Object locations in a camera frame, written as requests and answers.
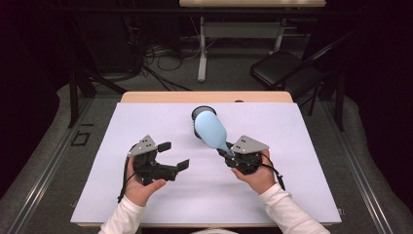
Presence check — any hand-held gripper cable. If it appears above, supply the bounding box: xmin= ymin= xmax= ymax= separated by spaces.
xmin=258 ymin=153 xmax=287 ymax=192
xmin=117 ymin=145 xmax=138 ymax=205

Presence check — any bundle of floor cables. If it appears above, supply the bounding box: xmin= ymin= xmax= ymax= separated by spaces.
xmin=125 ymin=16 xmax=193 ymax=93

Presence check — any person's left hand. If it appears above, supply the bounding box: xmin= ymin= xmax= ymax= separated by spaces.
xmin=124 ymin=155 xmax=168 ymax=208

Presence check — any black folding chair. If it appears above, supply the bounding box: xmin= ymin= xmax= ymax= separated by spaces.
xmin=249 ymin=29 xmax=357 ymax=117

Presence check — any left hand-held gripper cable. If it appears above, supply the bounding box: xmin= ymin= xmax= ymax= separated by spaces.
xmin=117 ymin=145 xmax=138 ymax=205

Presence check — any black mesh cup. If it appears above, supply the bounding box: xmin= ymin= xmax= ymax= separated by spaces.
xmin=191 ymin=105 xmax=218 ymax=140

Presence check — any metal floor rail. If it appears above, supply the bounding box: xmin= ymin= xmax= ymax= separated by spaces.
xmin=6 ymin=97 xmax=95 ymax=234
xmin=319 ymin=97 xmax=394 ymax=234

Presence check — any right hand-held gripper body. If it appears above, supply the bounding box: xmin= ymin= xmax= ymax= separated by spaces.
xmin=224 ymin=135 xmax=271 ymax=176

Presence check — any wooden table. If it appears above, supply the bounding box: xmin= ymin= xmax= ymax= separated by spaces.
xmin=76 ymin=91 xmax=336 ymax=229

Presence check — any white-legged desk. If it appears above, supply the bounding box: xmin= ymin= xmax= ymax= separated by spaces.
xmin=178 ymin=0 xmax=327 ymax=84

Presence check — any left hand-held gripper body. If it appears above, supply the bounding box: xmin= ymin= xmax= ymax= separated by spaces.
xmin=127 ymin=135 xmax=180 ymax=187

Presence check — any right hand-held gripper cable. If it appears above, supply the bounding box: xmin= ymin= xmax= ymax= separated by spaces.
xmin=258 ymin=153 xmax=287 ymax=192

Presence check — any white table mat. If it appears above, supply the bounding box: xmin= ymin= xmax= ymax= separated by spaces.
xmin=69 ymin=101 xmax=343 ymax=225

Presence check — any person's right hand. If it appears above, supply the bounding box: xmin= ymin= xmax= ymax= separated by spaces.
xmin=230 ymin=149 xmax=278 ymax=196

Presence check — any black metal stand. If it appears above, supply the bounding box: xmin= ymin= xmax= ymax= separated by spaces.
xmin=67 ymin=68 xmax=129 ymax=129

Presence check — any light blue hairbrush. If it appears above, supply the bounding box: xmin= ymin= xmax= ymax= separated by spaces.
xmin=193 ymin=110 xmax=236 ymax=157

